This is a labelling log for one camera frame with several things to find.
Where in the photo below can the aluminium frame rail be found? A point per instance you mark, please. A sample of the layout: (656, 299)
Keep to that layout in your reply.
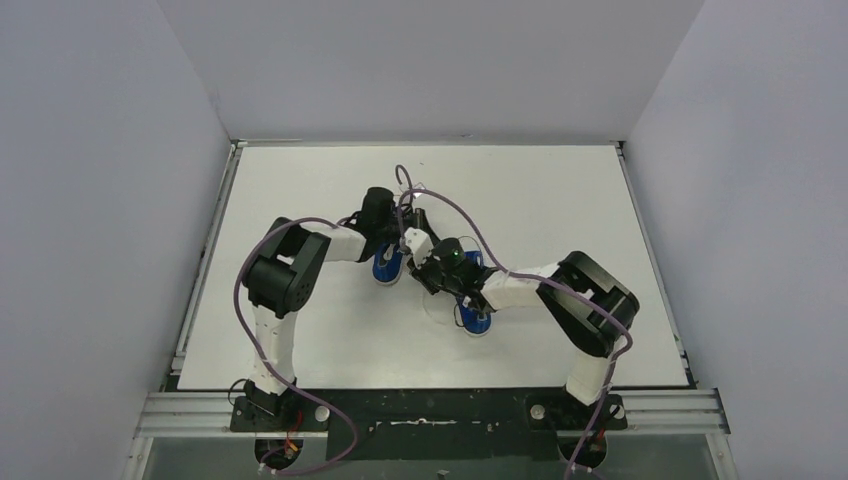
(664, 412)

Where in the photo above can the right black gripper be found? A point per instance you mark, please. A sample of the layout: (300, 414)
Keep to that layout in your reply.
(421, 272)

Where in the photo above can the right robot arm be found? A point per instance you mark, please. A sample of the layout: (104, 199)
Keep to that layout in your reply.
(593, 309)

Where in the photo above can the blue sneaker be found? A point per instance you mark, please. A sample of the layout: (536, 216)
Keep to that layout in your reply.
(472, 322)
(387, 264)

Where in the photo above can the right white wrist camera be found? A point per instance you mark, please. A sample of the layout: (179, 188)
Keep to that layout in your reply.
(417, 243)

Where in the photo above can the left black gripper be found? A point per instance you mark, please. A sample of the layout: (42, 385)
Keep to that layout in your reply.
(411, 223)

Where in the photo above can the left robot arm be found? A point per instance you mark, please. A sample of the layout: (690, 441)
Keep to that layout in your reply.
(281, 273)

